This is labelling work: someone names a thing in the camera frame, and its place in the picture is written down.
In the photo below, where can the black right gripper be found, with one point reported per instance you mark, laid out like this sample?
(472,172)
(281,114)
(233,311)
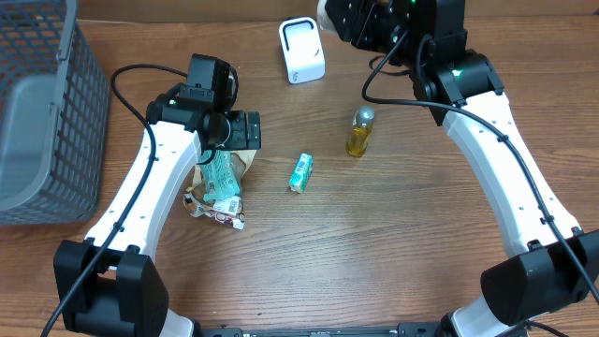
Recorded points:
(365,23)

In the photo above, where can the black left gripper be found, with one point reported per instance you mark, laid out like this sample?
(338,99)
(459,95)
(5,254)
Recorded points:
(248,129)

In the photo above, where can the green lid jar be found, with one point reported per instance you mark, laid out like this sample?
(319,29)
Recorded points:
(323,19)

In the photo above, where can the brown patterned snack bag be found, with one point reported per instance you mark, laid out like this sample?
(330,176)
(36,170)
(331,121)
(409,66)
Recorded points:
(228,211)

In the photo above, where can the green Kleenex tissue pack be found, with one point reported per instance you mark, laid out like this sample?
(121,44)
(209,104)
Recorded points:
(301,173)

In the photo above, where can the clear plastic bottle grey cap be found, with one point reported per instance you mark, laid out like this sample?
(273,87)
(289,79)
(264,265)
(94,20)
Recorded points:
(362,127)

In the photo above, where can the mint green wipes pack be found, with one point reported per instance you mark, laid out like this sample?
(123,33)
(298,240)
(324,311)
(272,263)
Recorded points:
(218,175)

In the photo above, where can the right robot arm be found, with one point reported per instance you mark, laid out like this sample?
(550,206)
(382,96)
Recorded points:
(551,262)

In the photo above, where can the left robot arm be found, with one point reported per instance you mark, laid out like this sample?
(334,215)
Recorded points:
(108,284)

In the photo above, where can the white barcode scanner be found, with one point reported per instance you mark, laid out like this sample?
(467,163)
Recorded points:
(302,50)

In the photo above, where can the dark grey plastic basket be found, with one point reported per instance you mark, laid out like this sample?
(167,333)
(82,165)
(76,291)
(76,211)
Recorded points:
(55,107)

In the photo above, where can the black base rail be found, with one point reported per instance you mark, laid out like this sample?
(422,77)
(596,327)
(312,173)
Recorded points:
(318,332)

